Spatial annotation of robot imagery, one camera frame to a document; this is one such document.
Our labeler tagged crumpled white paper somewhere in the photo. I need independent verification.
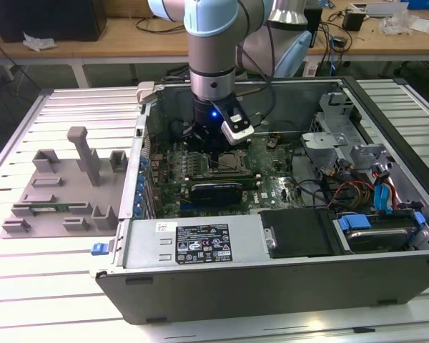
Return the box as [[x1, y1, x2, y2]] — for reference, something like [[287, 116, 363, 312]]
[[22, 31, 57, 53]]

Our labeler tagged green motherboard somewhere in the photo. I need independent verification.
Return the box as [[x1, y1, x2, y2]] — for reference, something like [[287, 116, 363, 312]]
[[142, 130, 307, 219]]

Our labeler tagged black plastic bay cover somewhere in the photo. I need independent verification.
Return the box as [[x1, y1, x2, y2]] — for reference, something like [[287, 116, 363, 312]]
[[259, 209, 339, 259]]

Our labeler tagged blue flat wire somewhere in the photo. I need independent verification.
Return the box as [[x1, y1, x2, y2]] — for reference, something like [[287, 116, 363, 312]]
[[374, 182, 398, 215]]

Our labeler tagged grey plastic parts rack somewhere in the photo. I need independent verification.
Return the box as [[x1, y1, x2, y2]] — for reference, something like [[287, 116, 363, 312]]
[[0, 125, 129, 239]]

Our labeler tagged black graphics card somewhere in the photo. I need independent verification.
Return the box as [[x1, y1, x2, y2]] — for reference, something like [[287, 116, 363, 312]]
[[180, 179, 246, 214]]

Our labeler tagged clear plastic packaging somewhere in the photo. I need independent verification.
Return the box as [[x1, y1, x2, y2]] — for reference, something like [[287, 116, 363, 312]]
[[380, 9, 415, 36]]

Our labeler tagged perforated metal drive cage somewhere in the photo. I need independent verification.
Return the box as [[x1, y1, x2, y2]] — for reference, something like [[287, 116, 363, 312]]
[[309, 110, 358, 144]]

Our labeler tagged pale grey case latch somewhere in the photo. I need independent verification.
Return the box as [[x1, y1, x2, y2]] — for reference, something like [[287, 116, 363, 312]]
[[135, 81, 165, 105]]

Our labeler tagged silver metal bay bracket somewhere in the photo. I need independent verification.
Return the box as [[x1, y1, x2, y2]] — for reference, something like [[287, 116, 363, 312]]
[[349, 142, 394, 174]]

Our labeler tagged hard disk in blue carrier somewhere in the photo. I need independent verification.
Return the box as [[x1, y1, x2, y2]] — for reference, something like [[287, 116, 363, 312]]
[[334, 210, 427, 255]]

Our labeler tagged black computer tower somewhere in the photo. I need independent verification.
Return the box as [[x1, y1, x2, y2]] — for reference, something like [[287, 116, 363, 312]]
[[0, 0, 108, 44]]

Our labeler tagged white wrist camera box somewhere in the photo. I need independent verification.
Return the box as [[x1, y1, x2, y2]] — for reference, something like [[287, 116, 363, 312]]
[[210, 99, 255, 146]]

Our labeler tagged silver metal drive bracket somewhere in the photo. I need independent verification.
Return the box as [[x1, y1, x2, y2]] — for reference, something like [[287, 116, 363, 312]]
[[300, 130, 348, 172]]

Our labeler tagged black and grey PC case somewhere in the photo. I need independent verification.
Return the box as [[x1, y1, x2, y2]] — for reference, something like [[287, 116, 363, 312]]
[[89, 74, 429, 326]]

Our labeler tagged CPU socket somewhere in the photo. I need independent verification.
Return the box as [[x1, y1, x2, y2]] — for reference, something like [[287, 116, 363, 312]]
[[214, 149, 247, 174]]

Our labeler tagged grey labelled power supply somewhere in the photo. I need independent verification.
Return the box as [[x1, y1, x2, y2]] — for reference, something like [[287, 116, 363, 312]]
[[122, 217, 272, 269]]

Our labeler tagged wooden desk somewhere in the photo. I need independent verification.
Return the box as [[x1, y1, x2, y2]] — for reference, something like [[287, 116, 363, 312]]
[[0, 0, 429, 89]]

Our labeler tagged red and yellow wire bundle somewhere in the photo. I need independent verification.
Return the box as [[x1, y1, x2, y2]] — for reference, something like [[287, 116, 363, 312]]
[[328, 180, 376, 210]]

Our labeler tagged blue plastic clip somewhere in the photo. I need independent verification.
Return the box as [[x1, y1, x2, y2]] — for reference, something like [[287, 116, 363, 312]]
[[91, 242, 111, 257]]

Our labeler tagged black camera cable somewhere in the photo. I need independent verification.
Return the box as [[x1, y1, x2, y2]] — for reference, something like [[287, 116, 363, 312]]
[[252, 21, 278, 126]]

